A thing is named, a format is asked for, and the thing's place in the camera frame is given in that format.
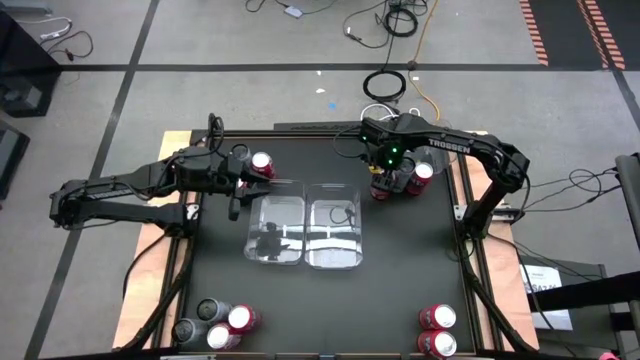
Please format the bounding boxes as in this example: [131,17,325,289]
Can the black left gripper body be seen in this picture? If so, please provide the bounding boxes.
[199,149,244,197]

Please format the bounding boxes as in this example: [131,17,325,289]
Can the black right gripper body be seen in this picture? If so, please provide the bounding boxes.
[367,142,419,176]

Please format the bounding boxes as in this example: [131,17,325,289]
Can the orange Fanta can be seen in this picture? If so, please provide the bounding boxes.
[417,328,458,360]
[418,303,458,331]
[405,161,435,197]

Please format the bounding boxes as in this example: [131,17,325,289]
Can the wooden base board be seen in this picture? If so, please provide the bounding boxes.
[112,129,540,351]

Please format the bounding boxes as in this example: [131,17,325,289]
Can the white paper sheet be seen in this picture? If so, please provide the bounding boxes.
[519,264,574,332]

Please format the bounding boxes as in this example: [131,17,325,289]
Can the dark flat monitor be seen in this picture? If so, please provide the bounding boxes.
[0,118,31,201]

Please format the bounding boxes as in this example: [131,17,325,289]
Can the black bar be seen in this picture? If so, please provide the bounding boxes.
[527,272,640,314]

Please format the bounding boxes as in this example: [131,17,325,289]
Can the black orange-striped floor mat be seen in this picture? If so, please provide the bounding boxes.
[592,0,640,71]
[518,0,609,69]

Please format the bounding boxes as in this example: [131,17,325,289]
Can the black cabinet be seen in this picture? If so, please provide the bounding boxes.
[0,9,62,119]

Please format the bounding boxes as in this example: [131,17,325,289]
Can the grey pole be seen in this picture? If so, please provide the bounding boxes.
[614,153,640,251]

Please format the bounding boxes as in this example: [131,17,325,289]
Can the dark grey cabinet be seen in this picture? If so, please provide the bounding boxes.
[519,254,624,360]

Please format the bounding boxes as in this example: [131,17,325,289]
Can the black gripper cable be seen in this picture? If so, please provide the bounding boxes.
[332,124,369,160]
[206,112,226,151]

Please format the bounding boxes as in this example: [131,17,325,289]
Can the white floor cable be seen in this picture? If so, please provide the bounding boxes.
[19,16,74,41]
[359,102,422,122]

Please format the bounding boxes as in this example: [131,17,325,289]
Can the black table frame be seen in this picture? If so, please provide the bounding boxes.
[189,128,482,359]

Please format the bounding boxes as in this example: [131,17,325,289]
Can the coiled black floor cable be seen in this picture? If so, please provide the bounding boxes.
[362,68,407,104]
[382,5,419,39]

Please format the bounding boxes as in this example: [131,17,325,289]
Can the black cable bundle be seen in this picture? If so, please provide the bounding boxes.
[122,234,196,351]
[457,239,539,354]

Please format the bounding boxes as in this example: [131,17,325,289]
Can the yellow cable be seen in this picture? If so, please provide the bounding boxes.
[407,0,442,124]

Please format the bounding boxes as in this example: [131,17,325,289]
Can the loose black floor cable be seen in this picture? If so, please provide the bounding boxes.
[343,12,392,50]
[38,30,95,62]

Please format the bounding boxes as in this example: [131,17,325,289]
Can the thin black cables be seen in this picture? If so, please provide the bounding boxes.
[519,167,624,214]

